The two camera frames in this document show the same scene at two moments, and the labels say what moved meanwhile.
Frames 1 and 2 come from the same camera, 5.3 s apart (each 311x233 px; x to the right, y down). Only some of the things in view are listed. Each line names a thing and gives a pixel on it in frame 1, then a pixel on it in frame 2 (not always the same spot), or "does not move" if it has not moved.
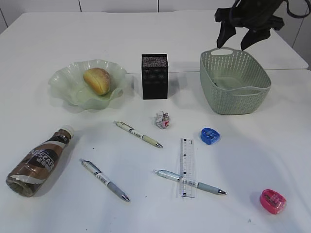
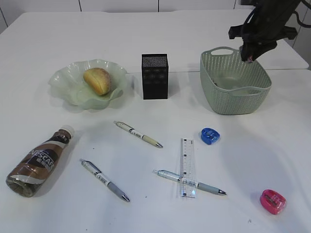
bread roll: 98,79 does not move
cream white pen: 136,133 does not move
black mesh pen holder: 155,76 does not move
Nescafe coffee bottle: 27,176 does not move
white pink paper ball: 162,119 → 250,58
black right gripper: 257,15 → 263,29
